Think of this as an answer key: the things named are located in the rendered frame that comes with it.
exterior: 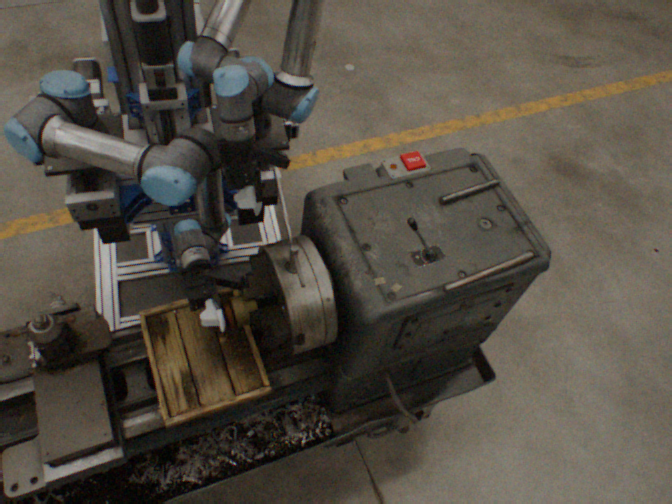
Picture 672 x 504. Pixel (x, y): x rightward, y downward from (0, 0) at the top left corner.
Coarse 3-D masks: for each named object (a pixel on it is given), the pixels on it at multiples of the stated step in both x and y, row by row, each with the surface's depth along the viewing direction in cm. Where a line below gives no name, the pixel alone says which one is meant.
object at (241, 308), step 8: (240, 296) 150; (224, 304) 148; (232, 304) 148; (240, 304) 148; (248, 304) 150; (256, 304) 150; (224, 312) 147; (232, 312) 148; (240, 312) 148; (248, 312) 148; (232, 320) 148; (240, 320) 148; (248, 320) 149
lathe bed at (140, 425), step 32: (128, 352) 164; (320, 352) 173; (0, 384) 157; (32, 384) 156; (128, 384) 161; (288, 384) 164; (320, 384) 181; (0, 416) 160; (32, 416) 161; (128, 416) 156; (160, 416) 155; (224, 416) 170; (0, 448) 146; (128, 448) 163; (0, 480) 141
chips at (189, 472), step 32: (256, 416) 187; (288, 416) 190; (320, 416) 188; (160, 448) 180; (192, 448) 178; (224, 448) 177; (256, 448) 180; (288, 448) 183; (96, 480) 173; (128, 480) 171; (160, 480) 175; (192, 480) 173
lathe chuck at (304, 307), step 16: (272, 256) 145; (288, 256) 145; (304, 256) 145; (272, 272) 147; (288, 272) 142; (304, 272) 143; (288, 288) 140; (304, 288) 141; (288, 304) 140; (304, 304) 141; (320, 304) 142; (288, 320) 143; (304, 320) 142; (320, 320) 144; (304, 336) 145; (320, 336) 147; (288, 352) 155
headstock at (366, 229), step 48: (336, 192) 156; (384, 192) 158; (432, 192) 160; (480, 192) 162; (336, 240) 148; (384, 240) 149; (432, 240) 150; (480, 240) 152; (528, 240) 155; (336, 288) 150; (384, 288) 140; (432, 288) 142; (480, 288) 146; (336, 336) 163; (384, 336) 147; (432, 336) 166
